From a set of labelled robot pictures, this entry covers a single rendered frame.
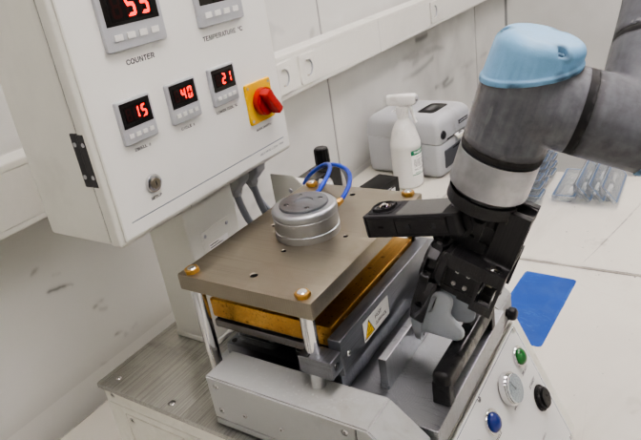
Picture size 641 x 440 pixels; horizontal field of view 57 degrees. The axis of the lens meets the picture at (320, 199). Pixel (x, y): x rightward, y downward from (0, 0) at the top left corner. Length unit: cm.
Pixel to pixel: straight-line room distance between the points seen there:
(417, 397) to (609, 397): 42
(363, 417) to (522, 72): 35
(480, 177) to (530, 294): 70
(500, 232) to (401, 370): 21
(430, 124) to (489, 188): 107
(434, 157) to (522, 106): 112
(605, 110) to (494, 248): 17
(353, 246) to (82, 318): 58
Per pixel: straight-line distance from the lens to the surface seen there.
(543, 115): 52
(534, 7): 309
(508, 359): 82
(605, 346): 112
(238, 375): 70
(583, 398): 101
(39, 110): 70
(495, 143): 53
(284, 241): 70
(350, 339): 64
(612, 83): 54
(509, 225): 58
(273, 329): 69
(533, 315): 117
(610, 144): 53
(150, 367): 88
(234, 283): 64
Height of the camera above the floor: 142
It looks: 23 degrees down
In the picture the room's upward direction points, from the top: 9 degrees counter-clockwise
